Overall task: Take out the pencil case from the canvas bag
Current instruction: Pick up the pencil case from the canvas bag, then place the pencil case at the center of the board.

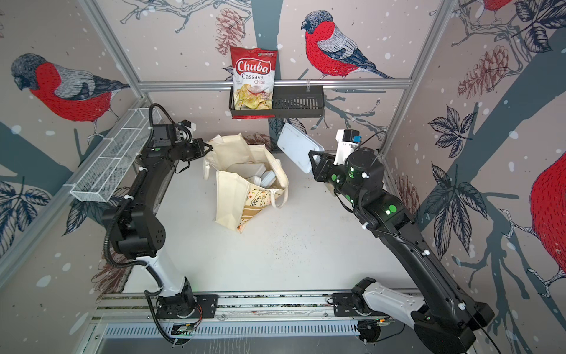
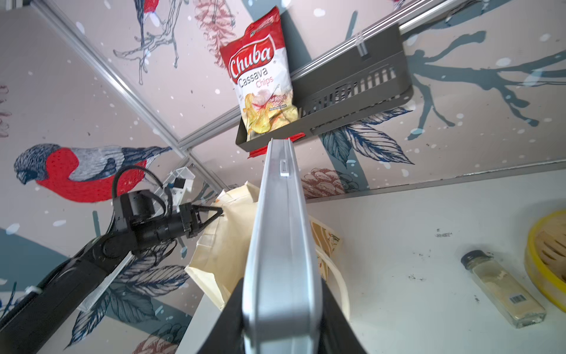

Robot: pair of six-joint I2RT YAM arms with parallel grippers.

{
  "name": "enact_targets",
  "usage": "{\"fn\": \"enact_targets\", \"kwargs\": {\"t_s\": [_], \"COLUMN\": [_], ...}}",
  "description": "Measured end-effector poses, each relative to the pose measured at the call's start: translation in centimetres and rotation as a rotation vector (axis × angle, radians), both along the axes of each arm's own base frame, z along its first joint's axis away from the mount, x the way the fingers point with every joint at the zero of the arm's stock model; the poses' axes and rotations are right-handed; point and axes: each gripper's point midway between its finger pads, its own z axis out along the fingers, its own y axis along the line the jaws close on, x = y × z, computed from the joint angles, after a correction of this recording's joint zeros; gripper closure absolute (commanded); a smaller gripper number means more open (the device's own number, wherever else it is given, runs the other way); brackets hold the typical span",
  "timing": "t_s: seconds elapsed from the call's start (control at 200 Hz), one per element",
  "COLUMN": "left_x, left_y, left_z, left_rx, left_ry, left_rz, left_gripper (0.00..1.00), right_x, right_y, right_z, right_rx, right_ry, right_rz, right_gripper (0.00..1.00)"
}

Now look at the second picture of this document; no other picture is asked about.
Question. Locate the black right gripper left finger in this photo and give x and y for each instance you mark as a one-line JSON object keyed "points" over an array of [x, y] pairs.
{"points": [[227, 334]]}

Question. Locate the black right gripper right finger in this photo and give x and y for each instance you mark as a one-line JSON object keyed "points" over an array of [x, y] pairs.
{"points": [[337, 336]]}

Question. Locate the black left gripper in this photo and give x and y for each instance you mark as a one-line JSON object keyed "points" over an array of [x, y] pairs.
{"points": [[185, 222]]}

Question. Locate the cream canvas tote bag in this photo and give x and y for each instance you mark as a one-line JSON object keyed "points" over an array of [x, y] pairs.
{"points": [[219, 260]]}

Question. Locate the light blue pencil case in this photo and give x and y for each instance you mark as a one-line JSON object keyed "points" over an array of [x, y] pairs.
{"points": [[282, 287]]}

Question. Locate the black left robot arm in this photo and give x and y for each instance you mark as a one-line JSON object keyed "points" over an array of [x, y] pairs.
{"points": [[143, 226]]}

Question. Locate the red Chuba cassava chips bag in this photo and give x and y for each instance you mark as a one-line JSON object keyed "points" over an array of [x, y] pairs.
{"points": [[258, 67]]}

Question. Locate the glass spice jar black lid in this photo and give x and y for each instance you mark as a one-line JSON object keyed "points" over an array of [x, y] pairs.
{"points": [[511, 299]]}

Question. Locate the yellow bamboo steamer basket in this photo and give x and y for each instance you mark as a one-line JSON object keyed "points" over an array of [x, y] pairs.
{"points": [[545, 257]]}

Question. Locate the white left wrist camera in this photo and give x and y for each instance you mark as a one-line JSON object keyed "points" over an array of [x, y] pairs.
{"points": [[180, 182]]}

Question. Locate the black wall-mounted basket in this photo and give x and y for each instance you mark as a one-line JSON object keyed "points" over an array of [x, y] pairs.
{"points": [[366, 80]]}

